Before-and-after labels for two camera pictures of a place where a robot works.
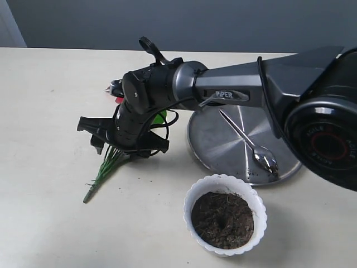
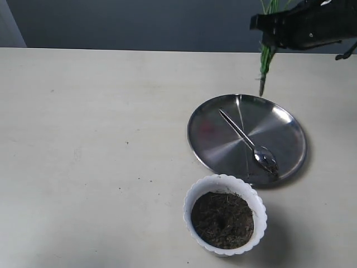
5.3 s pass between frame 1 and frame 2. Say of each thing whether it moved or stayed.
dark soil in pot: stayed
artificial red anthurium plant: moved
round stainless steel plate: stayed
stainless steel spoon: stayed
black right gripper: moved
